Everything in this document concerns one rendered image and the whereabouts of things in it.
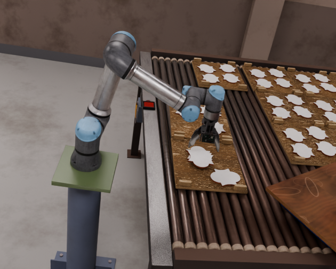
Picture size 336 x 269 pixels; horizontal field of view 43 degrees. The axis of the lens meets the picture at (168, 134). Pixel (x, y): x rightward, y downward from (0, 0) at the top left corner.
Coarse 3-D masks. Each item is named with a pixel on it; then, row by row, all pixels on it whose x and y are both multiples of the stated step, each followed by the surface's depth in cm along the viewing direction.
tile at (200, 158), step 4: (188, 152) 220; (192, 152) 220; (196, 152) 221; (200, 152) 221; (204, 152) 222; (192, 156) 217; (196, 156) 218; (200, 156) 218; (204, 156) 219; (208, 156) 219; (212, 156) 220; (188, 160) 214; (192, 160) 215; (196, 160) 215; (200, 160) 216; (204, 160) 216; (208, 160) 217; (196, 164) 212; (200, 164) 213; (204, 164) 213; (208, 164) 213; (212, 164) 215
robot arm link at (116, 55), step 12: (108, 48) 177; (120, 48) 177; (108, 60) 177; (120, 60) 175; (132, 60) 177; (120, 72) 176; (132, 72) 176; (144, 72) 178; (144, 84) 179; (156, 84) 179; (168, 84) 182; (156, 96) 182; (168, 96) 181; (180, 96) 182; (192, 96) 189; (180, 108) 183; (192, 108) 181; (192, 120) 183
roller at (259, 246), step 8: (208, 88) 296; (240, 200) 204; (248, 200) 203; (248, 208) 197; (248, 216) 193; (248, 224) 190; (256, 224) 190; (256, 232) 185; (256, 240) 181; (256, 248) 178; (264, 248) 177
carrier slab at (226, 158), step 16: (176, 144) 230; (208, 144) 234; (224, 144) 237; (176, 160) 218; (224, 160) 224; (176, 176) 207; (192, 176) 209; (208, 176) 210; (240, 176) 214; (240, 192) 205
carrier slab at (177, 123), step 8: (200, 112) 263; (224, 112) 267; (176, 120) 251; (184, 120) 252; (200, 120) 255; (224, 120) 259; (176, 128) 244; (184, 128) 245; (192, 128) 246; (224, 128) 251
